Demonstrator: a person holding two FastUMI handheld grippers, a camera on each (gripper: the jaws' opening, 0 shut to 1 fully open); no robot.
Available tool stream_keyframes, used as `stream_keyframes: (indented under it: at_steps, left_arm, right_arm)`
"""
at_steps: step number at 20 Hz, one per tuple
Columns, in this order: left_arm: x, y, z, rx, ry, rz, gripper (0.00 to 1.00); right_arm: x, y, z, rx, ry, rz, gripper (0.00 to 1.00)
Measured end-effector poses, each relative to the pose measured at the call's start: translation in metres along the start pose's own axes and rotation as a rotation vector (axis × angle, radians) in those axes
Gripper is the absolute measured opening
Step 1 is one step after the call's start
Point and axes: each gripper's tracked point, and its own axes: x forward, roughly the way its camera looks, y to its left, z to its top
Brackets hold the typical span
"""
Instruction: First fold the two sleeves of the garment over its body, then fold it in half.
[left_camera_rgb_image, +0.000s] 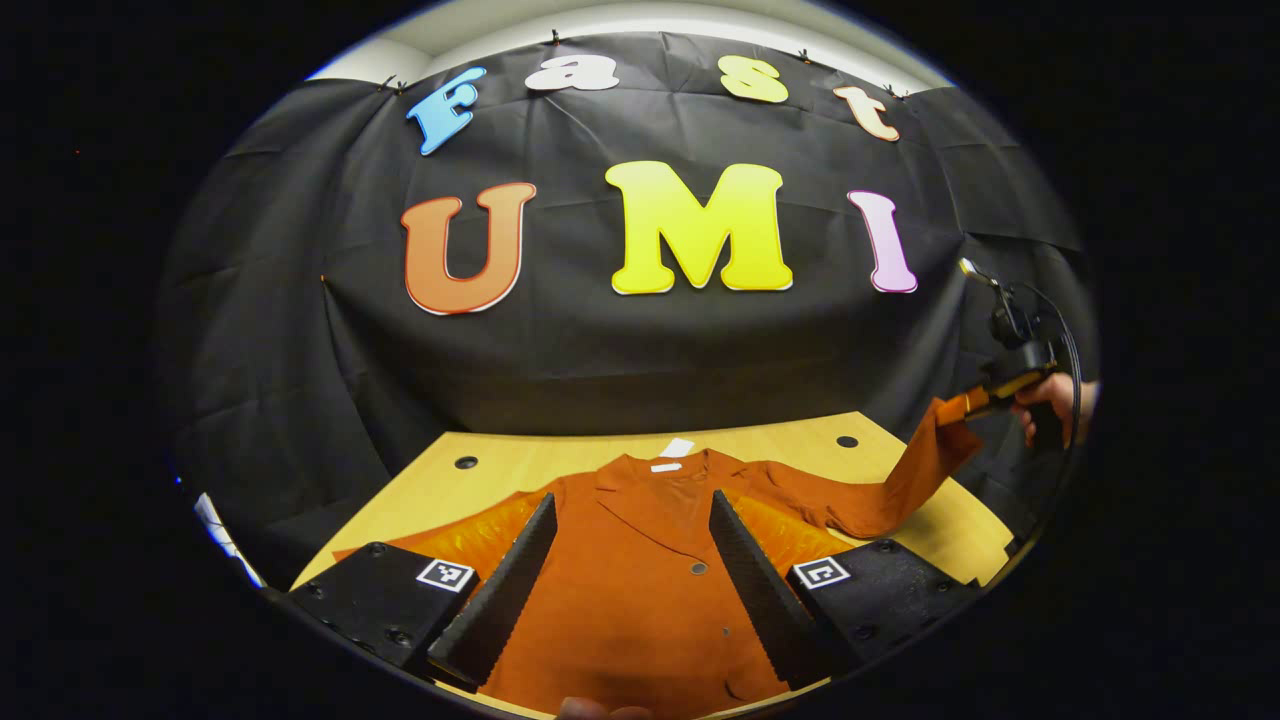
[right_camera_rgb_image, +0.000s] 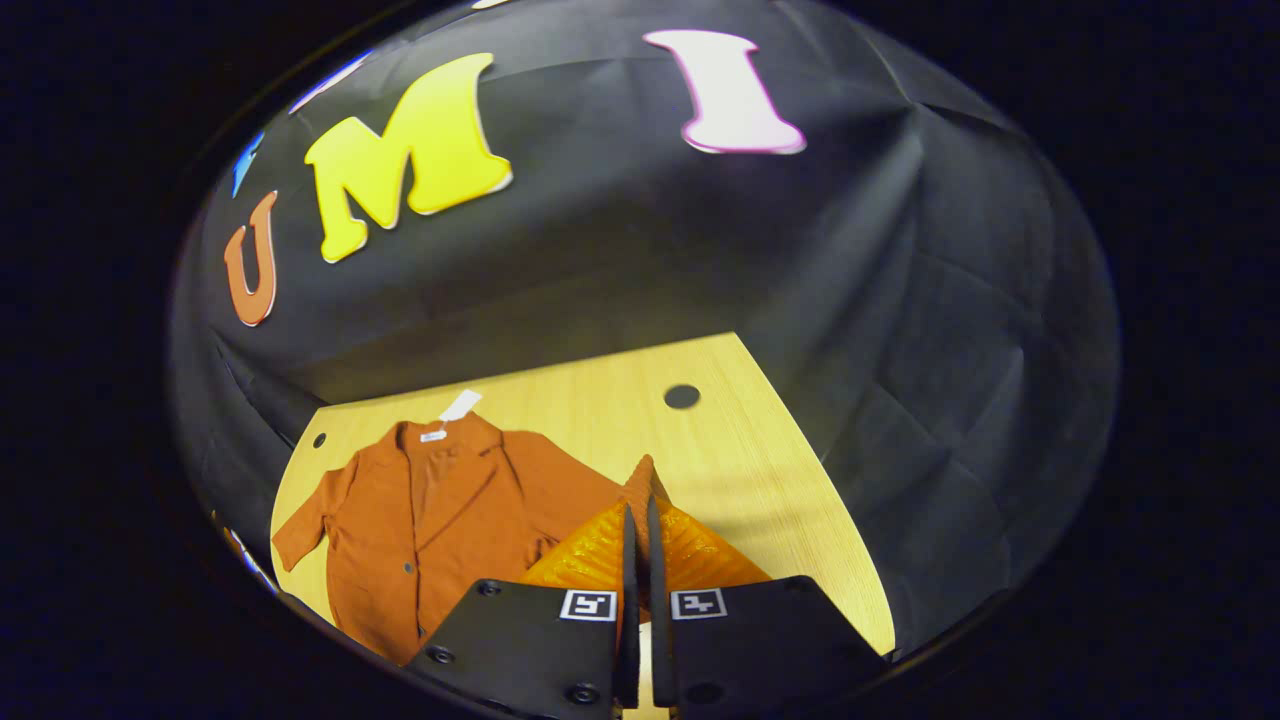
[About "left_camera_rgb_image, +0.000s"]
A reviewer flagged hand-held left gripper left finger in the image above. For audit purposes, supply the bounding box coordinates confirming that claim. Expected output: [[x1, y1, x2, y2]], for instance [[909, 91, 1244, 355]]
[[283, 492, 559, 691]]

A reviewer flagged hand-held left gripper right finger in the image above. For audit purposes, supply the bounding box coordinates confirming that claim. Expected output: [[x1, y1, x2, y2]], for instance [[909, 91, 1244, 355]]
[[708, 489, 986, 691]]

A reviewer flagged orange button shirt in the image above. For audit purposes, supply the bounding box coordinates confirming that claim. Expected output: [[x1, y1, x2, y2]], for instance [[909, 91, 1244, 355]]
[[333, 395, 986, 720]]

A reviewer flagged black backdrop cloth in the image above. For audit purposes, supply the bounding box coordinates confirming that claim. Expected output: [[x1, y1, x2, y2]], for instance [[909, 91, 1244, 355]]
[[155, 30, 1101, 591]]

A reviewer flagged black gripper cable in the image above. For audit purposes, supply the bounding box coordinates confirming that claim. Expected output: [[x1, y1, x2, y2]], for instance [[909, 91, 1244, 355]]
[[1005, 282, 1085, 441]]

